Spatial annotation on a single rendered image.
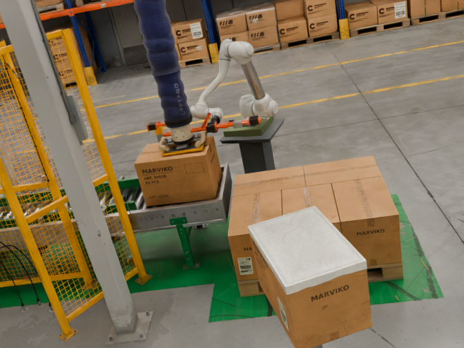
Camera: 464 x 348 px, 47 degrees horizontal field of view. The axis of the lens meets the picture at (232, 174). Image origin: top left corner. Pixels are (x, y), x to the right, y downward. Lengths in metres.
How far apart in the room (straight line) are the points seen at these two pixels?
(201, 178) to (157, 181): 0.37
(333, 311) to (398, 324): 1.16
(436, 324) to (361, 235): 0.74
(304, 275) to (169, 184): 2.09
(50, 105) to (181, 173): 1.38
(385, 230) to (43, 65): 2.45
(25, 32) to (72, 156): 0.76
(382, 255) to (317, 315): 1.43
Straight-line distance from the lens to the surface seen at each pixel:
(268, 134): 4.84
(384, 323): 3.75
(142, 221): 4.37
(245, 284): 4.03
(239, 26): 11.24
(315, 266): 2.54
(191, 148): 4.25
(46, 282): 4.05
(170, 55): 4.09
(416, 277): 4.12
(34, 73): 3.27
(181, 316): 4.08
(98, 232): 3.60
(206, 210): 4.23
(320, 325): 2.66
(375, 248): 3.91
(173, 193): 4.37
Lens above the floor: 2.52
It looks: 25 degrees down
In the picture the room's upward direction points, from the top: 12 degrees counter-clockwise
